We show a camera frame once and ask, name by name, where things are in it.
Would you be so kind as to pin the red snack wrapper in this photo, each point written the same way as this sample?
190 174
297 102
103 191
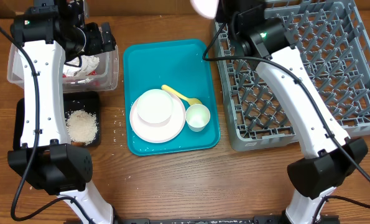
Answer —
91 74

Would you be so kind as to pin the pile of rice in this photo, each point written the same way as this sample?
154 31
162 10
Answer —
82 127

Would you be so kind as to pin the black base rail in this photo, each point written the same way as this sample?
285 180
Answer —
265 219

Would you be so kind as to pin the large white plate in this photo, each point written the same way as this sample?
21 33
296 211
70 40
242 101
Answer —
162 132

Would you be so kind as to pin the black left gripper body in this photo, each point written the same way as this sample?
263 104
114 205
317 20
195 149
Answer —
94 44

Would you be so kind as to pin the teal plastic tray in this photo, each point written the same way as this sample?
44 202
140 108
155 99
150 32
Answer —
178 64

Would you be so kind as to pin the grey dish rack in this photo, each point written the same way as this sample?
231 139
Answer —
335 50

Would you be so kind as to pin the pink bowl with rice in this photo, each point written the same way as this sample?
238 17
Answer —
205 8

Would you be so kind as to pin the black tray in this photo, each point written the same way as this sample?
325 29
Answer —
87 101

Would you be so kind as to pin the white mint cup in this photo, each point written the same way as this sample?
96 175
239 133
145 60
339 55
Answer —
197 117

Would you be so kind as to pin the yellow plastic spoon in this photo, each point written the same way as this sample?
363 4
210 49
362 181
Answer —
190 101

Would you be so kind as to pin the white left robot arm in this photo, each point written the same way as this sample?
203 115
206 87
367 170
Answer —
49 34

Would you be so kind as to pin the white napkin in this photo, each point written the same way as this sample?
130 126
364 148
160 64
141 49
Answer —
79 67

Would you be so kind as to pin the white bowl with brown food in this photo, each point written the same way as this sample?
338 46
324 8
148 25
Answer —
155 106

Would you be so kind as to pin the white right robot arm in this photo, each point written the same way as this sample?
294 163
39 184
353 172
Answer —
329 154

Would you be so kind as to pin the clear plastic bin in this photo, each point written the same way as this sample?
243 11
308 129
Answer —
105 78

